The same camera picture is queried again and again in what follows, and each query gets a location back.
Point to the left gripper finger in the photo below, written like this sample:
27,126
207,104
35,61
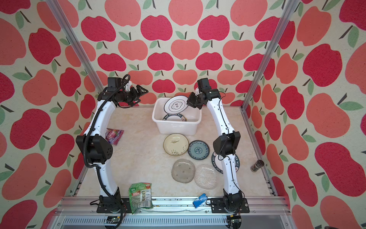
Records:
135,102
140,91

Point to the aluminium frame post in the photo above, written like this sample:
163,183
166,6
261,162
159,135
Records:
273,44
62,20

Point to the left aluminium frame post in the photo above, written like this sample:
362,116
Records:
62,20

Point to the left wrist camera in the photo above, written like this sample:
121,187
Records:
115,82

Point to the green snack packet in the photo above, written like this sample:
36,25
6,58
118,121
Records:
140,196

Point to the right spice jar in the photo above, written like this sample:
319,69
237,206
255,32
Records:
257,165

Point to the white plastic bin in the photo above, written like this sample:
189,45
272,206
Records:
193,116

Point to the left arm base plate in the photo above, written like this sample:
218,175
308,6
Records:
111,207

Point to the right aluminium frame post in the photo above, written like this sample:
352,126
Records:
273,44

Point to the blue small box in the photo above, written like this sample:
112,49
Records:
200,200

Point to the purple snack packet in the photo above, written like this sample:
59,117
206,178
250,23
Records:
113,136

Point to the front aluminium rail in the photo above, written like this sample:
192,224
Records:
269,212

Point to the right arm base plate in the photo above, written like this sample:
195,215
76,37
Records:
219,205

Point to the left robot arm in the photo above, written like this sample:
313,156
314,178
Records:
95,149

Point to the cream plate with plant drawing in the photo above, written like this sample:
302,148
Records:
176,144

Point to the grey glass plate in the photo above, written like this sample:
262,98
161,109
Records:
183,171

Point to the white plate green text rim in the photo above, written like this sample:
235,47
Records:
174,117

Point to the white plate green rim right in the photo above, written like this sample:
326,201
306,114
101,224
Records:
218,165

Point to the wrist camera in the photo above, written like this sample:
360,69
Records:
203,85
115,82

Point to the white plate cloud emblem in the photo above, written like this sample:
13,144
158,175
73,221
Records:
176,105

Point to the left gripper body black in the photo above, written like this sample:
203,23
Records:
129,96

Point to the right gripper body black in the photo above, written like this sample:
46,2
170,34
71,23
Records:
198,101

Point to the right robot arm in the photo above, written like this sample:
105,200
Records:
225,145

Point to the clear textured glass plate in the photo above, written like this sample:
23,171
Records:
205,177

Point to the blue patterned small plate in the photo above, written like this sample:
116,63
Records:
198,150

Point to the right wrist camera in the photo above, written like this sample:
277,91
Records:
203,85

